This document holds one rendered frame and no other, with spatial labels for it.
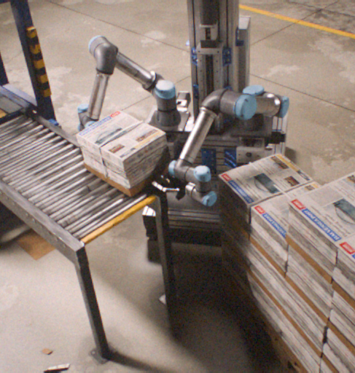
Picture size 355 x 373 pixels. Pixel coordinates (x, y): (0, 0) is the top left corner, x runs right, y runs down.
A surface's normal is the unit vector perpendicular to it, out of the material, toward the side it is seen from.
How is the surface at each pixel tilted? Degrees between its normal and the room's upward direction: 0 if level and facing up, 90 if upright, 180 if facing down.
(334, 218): 1
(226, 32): 90
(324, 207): 1
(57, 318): 0
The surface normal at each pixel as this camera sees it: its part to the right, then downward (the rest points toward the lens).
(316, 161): -0.07, -0.79
